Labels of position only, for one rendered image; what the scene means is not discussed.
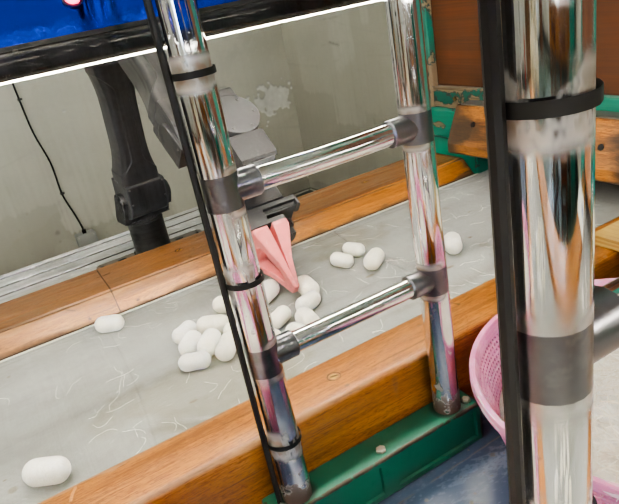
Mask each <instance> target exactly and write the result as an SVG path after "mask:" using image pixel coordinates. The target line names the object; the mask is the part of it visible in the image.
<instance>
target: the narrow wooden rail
mask: <svg viewBox="0 0 619 504"><path fill-rule="evenodd" d="M618 277H619V252H617V251H614V250H611V249H607V248H604V247H600V246H597V245H595V264H594V280H596V279H605V278H618ZM450 302H451V312H452V322H453V332H454V342H455V352H456V362H457V372H458V383H459V389H460V390H462V391H463V392H465V393H467V394H468V395H470V396H471V397H473V398H474V399H475V397H474V394H473V391H472V388H471V384H470V376H469V358H470V353H471V350H472V346H473V344H474V342H475V340H476V338H477V336H478V335H479V333H480V331H481V330H482V329H483V327H484V326H485V325H486V324H487V323H488V322H489V321H490V320H491V319H492V318H493V317H494V316H495V315H497V299H496V284H495V278H493V279H491V280H489V281H487V282H485V283H483V284H481V285H479V286H477V287H475V288H473V289H471V290H469V291H467V292H465V293H463V294H461V295H458V296H456V297H454V298H452V299H450ZM286 381H287V385H288V389H289V394H290V398H291V402H292V406H293V411H294V415H295V419H296V424H297V426H298V427H299V429H300V431H301V445H302V449H303V453H304V458H305V462H306V466H307V470H308V472H310V471H312V470H313V469H315V468H317V467H319V466H320V465H322V464H324V463H326V462H327V461H329V460H331V459H333V458H334V457H336V456H338V455H340V454H341V453H343V452H345V451H347V450H348V449H350V448H352V447H354V446H355V445H357V444H359V443H361V442H362V441H364V440H366V439H368V438H369V437H371V436H373V435H375V434H376V433H378V432H380V431H382V430H383V429H385V428H387V427H389V426H390V425H392V424H394V423H395V422H397V421H399V420H401V419H402V418H404V417H406V416H408V415H409V414H411V413H413V412H415V411H416V410H418V409H420V408H422V407H423V406H425V405H427V404H429V403H430V402H432V401H433V400H432V391H431V383H430V375H429V367H428V358H427V350H426V342H425V334H424V325H423V317H422V314H420V315H418V316H416V317H414V318H412V319H410V320H408V321H406V322H404V323H402V324H400V325H398V326H396V327H394V328H392V329H390V330H388V331H386V332H384V333H382V334H380V335H378V336H376V337H373V338H371V339H369V340H367V341H365V342H363V343H361V344H359V345H357V346H355V347H353V348H351V349H349V350H347V351H345V352H343V353H341V354H339V355H337V356H335V357H333V358H331V359H329V360H327V361H325V362H323V363H321V364H319V365H317V366H315V367H313V368H311V369H309V370H307V371H305V372H303V373H301V374H299V375H297V376H295V377H293V378H291V379H288V380H286ZM300 431H299V430H298V432H299V436H300ZM273 492H274V489H273V485H272V482H271V478H270V474H269V470H268V467H267V463H266V459H265V455H264V451H263V448H262V444H261V440H260V437H259V433H258V429H257V425H256V422H255V418H254V414H253V411H252V407H251V403H250V399H248V400H246V401H244V402H242V403H240V404H238V405H236V406H234V407H232V408H230V409H228V410H226V411H224V412H222V413H220V414H218V415H216V416H214V417H212V418H210V419H208V420H205V421H203V422H201V423H199V424H197V425H195V426H193V427H191V428H189V429H187V430H185V431H183V432H181V433H179V434H177V435H175V436H173V437H171V438H169V439H167V440H165V441H163V442H161V443H159V444H157V445H155V446H153V447H151V448H149V449H147V450H145V451H143V452H141V453H139V454H137V455H135V456H133V457H131V458H129V459H127V460H125V461H123V462H120V463H118V464H116V465H114V466H112V467H110V468H108V469H106V470H104V471H102V472H100V473H98V474H96V475H94V476H92V477H90V478H88V479H86V480H84V481H82V482H80V483H78V484H76V485H74V486H72V487H70V488H68V489H66V490H64V491H62V492H60V493H58V494H56V495H54V496H52V497H50V498H48V499H46V500H44V501H42V502H40V503H37V504H262V499H263V498H265V497H266V496H268V495H270V494H272V493H273Z"/></svg>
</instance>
